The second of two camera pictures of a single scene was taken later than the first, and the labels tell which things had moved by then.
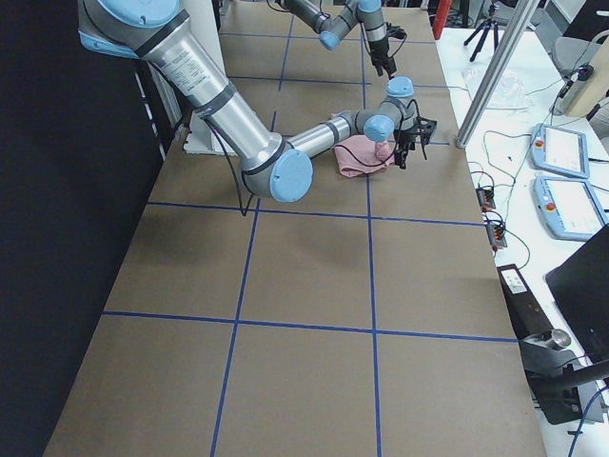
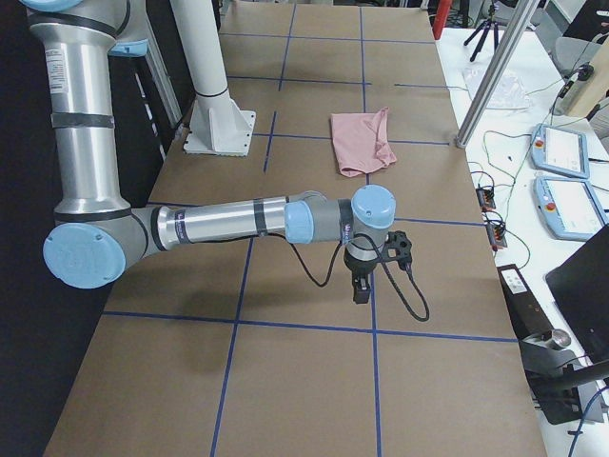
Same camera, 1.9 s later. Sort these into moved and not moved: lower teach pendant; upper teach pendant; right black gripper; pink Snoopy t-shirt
Moved: right black gripper
Not moved: lower teach pendant; upper teach pendant; pink Snoopy t-shirt
